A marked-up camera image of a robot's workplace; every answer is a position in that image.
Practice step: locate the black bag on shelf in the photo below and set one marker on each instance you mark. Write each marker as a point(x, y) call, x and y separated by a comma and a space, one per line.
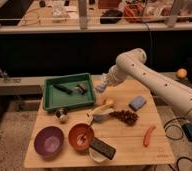
point(111, 16)

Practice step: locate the yellow round fruit toy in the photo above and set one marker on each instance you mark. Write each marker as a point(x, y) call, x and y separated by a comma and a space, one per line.
point(109, 102)

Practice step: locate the grey brush in tray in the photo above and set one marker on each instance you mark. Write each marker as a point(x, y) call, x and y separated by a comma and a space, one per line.
point(81, 88)

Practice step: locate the white small bowl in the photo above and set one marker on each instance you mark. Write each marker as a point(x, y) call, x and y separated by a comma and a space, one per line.
point(96, 156)

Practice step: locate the dark marker in tray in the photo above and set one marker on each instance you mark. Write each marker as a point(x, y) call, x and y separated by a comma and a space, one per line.
point(63, 89)

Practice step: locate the orange bowl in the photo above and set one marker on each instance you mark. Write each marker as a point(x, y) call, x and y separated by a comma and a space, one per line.
point(80, 136)

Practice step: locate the black power adapter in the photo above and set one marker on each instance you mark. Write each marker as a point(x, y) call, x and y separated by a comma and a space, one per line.
point(187, 128)

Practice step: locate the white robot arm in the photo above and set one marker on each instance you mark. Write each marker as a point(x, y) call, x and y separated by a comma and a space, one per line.
point(131, 63)

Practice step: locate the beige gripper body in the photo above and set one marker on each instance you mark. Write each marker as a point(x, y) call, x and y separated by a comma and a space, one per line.
point(106, 79)

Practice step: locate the light blue towel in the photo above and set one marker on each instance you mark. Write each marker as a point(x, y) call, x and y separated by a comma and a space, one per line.
point(100, 88)

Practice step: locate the orange ball on ledge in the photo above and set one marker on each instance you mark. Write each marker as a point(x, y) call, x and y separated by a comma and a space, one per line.
point(181, 73)

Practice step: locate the purple bowl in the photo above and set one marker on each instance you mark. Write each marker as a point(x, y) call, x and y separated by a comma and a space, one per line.
point(49, 142)

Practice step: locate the green plastic tray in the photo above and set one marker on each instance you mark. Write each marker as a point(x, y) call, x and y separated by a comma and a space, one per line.
point(55, 99)

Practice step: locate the red object on shelf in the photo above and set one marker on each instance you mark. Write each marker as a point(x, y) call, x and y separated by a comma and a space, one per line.
point(133, 12)

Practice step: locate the blue sponge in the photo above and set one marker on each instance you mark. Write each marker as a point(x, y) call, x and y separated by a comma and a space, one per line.
point(137, 103)

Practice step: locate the orange carrot toy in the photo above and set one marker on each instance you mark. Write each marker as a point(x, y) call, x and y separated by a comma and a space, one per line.
point(147, 135)

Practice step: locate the black remote control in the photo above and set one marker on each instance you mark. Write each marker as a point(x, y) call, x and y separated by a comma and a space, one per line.
point(103, 148)

